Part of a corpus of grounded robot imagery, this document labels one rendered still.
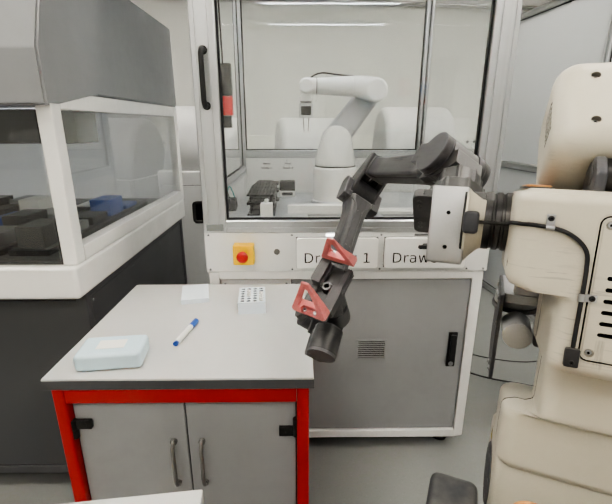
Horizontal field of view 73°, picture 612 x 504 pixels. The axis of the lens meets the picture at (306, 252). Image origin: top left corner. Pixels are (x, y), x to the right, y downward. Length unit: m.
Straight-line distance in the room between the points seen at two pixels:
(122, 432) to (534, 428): 0.91
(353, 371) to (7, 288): 1.22
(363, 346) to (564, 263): 1.18
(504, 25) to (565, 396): 1.17
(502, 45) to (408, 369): 1.19
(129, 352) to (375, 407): 1.09
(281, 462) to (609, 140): 0.97
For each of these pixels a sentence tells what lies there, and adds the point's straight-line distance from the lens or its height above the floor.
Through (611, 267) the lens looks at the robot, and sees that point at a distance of 0.58.
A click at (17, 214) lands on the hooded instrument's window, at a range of 1.45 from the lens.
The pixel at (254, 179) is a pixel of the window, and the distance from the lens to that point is 1.45.
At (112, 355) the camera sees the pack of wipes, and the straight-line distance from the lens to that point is 1.08.
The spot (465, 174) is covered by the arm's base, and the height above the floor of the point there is 1.24.
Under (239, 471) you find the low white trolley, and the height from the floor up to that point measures 0.46.
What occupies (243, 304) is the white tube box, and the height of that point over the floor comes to 0.79.
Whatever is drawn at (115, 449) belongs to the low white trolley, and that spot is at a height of 0.54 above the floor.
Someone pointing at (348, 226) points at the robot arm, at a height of 1.08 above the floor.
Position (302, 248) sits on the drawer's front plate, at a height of 0.89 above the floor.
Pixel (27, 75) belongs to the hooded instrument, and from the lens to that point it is 1.36.
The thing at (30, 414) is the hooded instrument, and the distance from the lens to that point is 1.85.
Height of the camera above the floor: 1.31
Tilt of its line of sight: 17 degrees down
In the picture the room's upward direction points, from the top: straight up
